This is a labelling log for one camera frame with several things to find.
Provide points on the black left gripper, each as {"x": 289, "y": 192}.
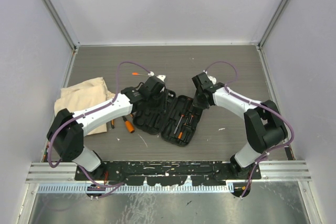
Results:
{"x": 163, "y": 94}

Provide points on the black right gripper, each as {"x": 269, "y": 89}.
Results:
{"x": 197, "y": 103}

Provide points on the black handled claw hammer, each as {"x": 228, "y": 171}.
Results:
{"x": 171, "y": 94}

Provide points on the black handled large screwdriver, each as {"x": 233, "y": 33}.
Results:
{"x": 178, "y": 129}

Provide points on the black plastic tool case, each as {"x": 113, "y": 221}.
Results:
{"x": 163, "y": 119}

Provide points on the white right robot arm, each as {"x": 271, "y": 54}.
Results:
{"x": 264, "y": 125}

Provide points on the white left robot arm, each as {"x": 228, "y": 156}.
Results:
{"x": 68, "y": 129}

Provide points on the orange black pliers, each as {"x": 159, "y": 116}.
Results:
{"x": 129, "y": 126}

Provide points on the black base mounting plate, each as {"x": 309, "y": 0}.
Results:
{"x": 208, "y": 173}

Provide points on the beige cloth bag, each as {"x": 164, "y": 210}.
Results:
{"x": 83, "y": 95}

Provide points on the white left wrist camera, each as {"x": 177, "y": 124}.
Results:
{"x": 161, "y": 76}

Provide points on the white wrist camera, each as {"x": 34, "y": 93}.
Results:
{"x": 161, "y": 76}
{"x": 212, "y": 79}

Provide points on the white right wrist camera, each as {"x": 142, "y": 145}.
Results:
{"x": 212, "y": 79}

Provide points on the orange handled thin pick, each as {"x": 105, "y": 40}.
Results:
{"x": 140, "y": 74}

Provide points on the white slotted cable duct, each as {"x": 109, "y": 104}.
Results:
{"x": 125, "y": 189}

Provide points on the aluminium front rail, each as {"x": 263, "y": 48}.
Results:
{"x": 270, "y": 171}

